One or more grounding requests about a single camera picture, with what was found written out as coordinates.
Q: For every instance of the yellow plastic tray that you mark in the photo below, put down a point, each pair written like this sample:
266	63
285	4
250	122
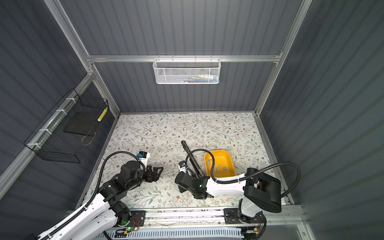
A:
223	158

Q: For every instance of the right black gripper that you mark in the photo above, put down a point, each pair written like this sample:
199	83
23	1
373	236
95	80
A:
180	188

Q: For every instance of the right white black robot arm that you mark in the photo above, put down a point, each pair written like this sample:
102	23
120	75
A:
261	193

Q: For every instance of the black stapler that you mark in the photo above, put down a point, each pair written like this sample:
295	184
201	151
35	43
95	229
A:
198	171

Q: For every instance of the items in white basket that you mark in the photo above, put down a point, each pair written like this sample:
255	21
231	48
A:
205	78

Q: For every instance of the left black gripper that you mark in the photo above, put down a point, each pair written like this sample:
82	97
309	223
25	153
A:
156	175

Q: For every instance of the yellow marker in basket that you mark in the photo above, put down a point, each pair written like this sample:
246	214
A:
102	114

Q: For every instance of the black pad in basket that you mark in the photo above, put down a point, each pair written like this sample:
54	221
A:
84	124

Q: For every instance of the white wire mesh basket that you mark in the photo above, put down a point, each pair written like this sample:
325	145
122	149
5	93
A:
168	73

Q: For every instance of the black wire basket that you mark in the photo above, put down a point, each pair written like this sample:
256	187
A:
67	134

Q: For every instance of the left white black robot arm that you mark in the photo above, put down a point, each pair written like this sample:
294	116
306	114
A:
105	208

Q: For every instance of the aluminium mounting rail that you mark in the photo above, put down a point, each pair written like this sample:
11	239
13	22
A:
213	217

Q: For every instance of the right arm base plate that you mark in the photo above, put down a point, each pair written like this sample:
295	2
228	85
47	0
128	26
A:
233	216

